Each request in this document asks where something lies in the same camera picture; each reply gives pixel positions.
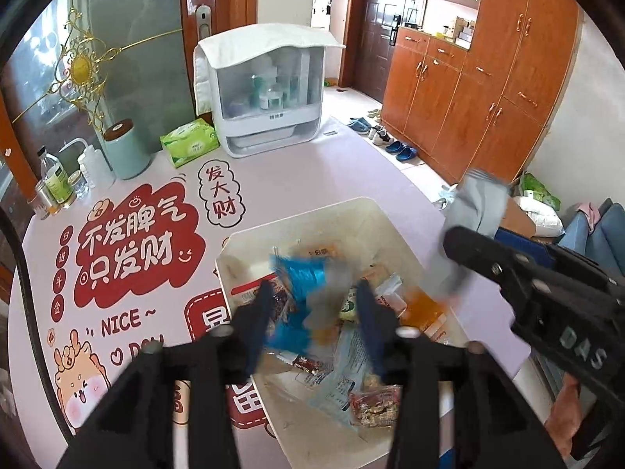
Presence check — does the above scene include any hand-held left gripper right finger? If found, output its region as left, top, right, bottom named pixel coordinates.
left=358, top=280, right=570, bottom=469

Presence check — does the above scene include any white plastic bag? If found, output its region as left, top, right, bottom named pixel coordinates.
left=518, top=195, right=564, bottom=238

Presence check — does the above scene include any white squeeze bottle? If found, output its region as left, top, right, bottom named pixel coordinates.
left=59, top=137, right=115, bottom=190

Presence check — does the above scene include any pink cloth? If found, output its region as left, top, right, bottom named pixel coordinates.
left=576, top=201, right=604, bottom=233

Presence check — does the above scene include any teal canister with brown lid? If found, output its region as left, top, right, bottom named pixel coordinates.
left=100, top=118, right=151, bottom=181

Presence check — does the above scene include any white red jujube snack packet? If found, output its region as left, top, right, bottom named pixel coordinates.
left=230, top=277, right=289, bottom=323

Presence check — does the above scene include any wooden wall cabinet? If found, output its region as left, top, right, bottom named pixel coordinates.
left=380, top=0, right=584, bottom=184

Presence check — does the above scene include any bread packet with black label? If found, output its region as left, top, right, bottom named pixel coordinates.
left=293, top=242, right=343, bottom=262

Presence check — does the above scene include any cardboard box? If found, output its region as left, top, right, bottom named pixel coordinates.
left=495, top=195, right=538, bottom=240

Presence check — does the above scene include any dark red snack packet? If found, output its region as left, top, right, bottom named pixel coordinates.
left=292, top=356, right=325, bottom=374

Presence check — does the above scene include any green yellow snack packet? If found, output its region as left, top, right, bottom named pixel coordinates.
left=339, top=288, right=362, bottom=323

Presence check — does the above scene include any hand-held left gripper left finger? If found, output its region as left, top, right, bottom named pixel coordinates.
left=56, top=281, right=275, bottom=469

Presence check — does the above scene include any dark brown door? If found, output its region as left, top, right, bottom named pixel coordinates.
left=342, top=0, right=411, bottom=103

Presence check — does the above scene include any grey snack packet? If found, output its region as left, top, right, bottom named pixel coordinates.
left=420, top=168, right=511, bottom=299

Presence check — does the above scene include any person's right hand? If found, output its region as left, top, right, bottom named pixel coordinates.
left=543, top=375, right=588, bottom=461

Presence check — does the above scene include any row of shoes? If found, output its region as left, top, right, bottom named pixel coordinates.
left=348, top=106, right=420, bottom=163

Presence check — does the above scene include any white countertop dish cabinet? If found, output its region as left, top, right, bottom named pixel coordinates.
left=193, top=23, right=346, bottom=158

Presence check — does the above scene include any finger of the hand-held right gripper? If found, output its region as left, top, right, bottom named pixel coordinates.
left=495, top=226, right=612, bottom=285
left=443, top=226, right=544, bottom=304

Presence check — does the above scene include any small glass jar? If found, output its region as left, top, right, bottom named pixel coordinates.
left=67, top=171, right=89, bottom=199

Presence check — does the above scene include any white plastic bin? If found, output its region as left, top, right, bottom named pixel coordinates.
left=215, top=197, right=472, bottom=469

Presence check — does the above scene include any wooden framed glass door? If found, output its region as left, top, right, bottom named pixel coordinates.
left=0, top=0, right=259, bottom=191

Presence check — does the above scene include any pink printed table mat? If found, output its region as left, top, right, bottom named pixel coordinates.
left=7, top=90, right=533, bottom=469

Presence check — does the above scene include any clear bottle with green label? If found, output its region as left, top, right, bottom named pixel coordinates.
left=36, top=145, right=74, bottom=206

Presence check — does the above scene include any clear walnut date packet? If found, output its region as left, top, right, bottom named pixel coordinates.
left=349, top=385, right=404, bottom=428

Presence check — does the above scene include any light blue snack packet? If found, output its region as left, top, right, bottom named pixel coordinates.
left=307, top=325, right=391, bottom=426

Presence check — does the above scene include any green tissue pack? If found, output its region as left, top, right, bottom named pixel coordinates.
left=160, top=118, right=220, bottom=168

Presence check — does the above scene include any long orange white snack packet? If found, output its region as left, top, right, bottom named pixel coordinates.
left=391, top=288, right=462, bottom=347

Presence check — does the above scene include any green plastic bag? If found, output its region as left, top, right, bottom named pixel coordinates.
left=518, top=171, right=562, bottom=208

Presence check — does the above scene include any metal tin can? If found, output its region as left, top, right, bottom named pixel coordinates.
left=27, top=181, right=62, bottom=218

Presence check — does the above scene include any small blue snack packet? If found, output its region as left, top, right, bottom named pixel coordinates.
left=271, top=254, right=340, bottom=350

